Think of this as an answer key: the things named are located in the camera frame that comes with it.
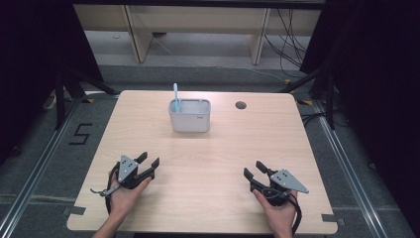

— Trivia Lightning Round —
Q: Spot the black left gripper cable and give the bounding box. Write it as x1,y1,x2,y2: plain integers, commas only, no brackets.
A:
104,161,121,216

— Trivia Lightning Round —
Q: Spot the black floor cable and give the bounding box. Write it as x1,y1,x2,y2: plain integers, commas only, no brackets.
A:
299,111,332,128

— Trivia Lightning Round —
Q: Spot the aluminium floor rail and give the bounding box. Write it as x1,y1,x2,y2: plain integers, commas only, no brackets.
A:
311,98,390,238
0,95,83,238

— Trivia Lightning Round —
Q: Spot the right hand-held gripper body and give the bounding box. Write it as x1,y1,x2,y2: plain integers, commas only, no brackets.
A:
250,168,311,208

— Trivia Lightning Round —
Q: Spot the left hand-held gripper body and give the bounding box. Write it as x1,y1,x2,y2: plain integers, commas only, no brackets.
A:
89,154,155,198

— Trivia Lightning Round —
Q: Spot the bundle of black cables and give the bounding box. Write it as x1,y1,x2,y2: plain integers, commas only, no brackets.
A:
263,8,312,79

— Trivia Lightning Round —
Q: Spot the person's right hand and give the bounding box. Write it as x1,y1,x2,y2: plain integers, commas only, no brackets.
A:
252,188,300,233

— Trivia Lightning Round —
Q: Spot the black curtain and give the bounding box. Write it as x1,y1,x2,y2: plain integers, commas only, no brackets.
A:
0,0,104,167
298,0,420,232

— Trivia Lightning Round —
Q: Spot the grey tape strip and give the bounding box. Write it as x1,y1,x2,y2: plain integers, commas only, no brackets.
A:
61,205,87,216
321,213,347,227

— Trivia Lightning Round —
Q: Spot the beige wooden desk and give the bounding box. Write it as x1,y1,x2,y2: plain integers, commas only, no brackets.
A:
72,4,322,65

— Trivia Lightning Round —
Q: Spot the light blue toothbrush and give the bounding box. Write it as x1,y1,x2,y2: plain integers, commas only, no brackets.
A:
172,82,181,114

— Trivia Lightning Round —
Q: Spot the black metal stand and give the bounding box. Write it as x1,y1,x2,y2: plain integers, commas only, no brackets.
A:
53,64,121,131
279,62,337,131

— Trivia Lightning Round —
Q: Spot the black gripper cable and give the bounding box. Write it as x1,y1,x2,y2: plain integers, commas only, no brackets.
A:
287,193,304,236
104,161,121,216

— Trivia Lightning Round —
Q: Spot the grey plastic holder box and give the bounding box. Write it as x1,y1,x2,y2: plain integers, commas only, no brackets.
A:
167,98,212,134

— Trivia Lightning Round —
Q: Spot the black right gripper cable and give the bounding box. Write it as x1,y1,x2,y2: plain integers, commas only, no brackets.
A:
287,193,304,236

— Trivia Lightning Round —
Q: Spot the person's left hand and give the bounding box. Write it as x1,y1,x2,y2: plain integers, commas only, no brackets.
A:
108,171,155,220

